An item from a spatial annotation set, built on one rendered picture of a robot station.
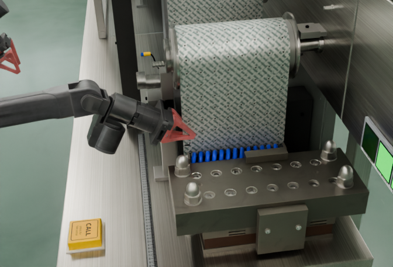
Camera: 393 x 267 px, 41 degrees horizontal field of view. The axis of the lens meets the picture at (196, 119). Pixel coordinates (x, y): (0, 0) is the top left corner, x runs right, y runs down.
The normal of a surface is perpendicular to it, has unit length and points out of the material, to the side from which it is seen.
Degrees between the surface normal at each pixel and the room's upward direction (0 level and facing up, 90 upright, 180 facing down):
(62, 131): 0
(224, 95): 90
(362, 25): 90
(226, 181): 0
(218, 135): 90
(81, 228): 0
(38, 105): 78
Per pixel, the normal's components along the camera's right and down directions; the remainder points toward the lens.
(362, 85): -0.99, 0.10
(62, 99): 0.26, 0.31
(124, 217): -0.03, -0.85
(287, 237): 0.14, 0.52
